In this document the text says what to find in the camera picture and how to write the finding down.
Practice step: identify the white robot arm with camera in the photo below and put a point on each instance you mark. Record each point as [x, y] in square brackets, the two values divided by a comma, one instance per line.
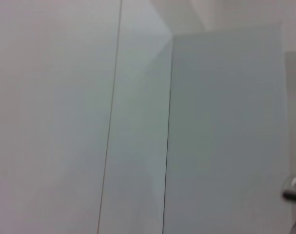
[294, 195]

